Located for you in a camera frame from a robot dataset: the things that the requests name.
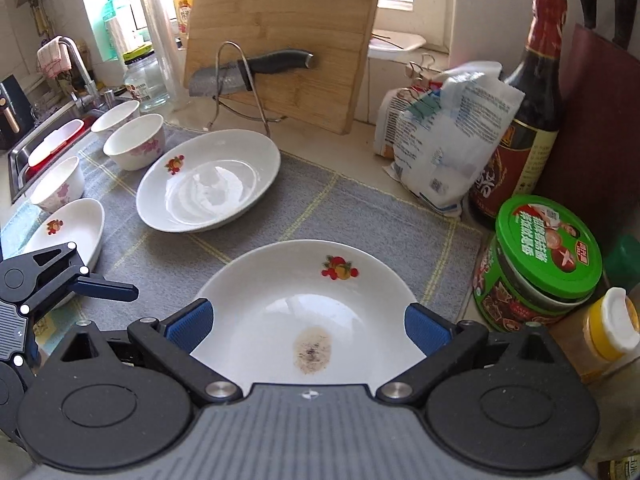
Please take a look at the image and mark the white fruit plate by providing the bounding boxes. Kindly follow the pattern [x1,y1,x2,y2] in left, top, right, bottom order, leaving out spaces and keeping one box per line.
[18,197,106,309]
[192,240,424,392]
[136,129,281,233]

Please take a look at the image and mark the white floral bowl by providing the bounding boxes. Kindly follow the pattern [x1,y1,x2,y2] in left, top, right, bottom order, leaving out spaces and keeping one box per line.
[91,100,140,143]
[30,156,85,214]
[103,114,165,171]

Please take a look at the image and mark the grey checked dish mat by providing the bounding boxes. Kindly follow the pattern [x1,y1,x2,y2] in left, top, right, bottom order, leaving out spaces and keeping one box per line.
[0,123,484,356]

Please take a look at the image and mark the green lid sauce jar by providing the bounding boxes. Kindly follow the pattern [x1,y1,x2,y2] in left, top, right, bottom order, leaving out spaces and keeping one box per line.
[472,195,603,332]

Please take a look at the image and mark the stainless steel sink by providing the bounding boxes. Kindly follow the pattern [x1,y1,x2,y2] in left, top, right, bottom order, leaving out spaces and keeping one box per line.
[8,101,107,204]

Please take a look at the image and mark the red basin in sink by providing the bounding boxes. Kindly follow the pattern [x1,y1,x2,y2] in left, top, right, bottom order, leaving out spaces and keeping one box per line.
[25,117,96,181]

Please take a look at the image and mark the yellow white cap spice jar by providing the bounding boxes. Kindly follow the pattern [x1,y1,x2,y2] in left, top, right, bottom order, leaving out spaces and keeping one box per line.
[550,287,639,384]

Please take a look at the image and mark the chrome sink faucet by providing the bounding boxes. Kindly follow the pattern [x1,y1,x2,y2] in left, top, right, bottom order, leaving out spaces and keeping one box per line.
[56,36,103,112]

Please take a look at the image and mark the dark soy sauce bottle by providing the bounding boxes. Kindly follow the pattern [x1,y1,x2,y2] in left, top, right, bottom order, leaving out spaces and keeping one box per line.
[469,0,567,230]

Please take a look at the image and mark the black air fryer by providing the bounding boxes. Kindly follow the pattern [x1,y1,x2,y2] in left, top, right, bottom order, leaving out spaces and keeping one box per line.
[0,75,34,151]

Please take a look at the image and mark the green cap jar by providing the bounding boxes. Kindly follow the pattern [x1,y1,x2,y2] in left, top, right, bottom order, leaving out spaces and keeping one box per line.
[603,234,640,292]

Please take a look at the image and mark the white clipped food bag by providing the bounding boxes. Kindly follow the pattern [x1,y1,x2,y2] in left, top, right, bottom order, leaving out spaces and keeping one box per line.
[385,61,524,218]

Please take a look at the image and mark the glass jar green lid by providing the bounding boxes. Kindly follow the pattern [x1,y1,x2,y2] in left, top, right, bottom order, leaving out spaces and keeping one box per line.
[122,42,169,113]

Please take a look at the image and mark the clear plastic wrap roll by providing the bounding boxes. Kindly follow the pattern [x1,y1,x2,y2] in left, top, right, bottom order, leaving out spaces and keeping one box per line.
[140,0,189,110]

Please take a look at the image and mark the dark red knife block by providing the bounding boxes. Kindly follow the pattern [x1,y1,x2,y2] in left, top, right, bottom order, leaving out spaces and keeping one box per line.
[535,25,639,250]

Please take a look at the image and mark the pink cloth on faucet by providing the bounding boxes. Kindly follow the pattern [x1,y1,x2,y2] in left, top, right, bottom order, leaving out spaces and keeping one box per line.
[37,36,72,79]

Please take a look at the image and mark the green dish soap bottle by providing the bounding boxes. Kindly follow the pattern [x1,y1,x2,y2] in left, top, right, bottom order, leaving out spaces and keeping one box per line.
[102,0,129,60]

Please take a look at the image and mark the white dish on windowsill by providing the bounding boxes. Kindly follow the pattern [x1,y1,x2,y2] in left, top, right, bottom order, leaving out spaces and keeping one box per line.
[368,29,426,60]

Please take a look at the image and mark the bamboo cutting board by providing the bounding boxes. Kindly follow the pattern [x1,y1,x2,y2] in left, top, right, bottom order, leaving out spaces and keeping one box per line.
[183,0,378,134]

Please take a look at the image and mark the metal wire board stand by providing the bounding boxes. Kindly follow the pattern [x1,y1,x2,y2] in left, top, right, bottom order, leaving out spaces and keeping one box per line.
[205,40,285,138]

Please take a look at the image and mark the black handled kitchen knife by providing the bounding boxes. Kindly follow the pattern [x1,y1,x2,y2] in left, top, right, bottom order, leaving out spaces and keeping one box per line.
[188,49,314,98]

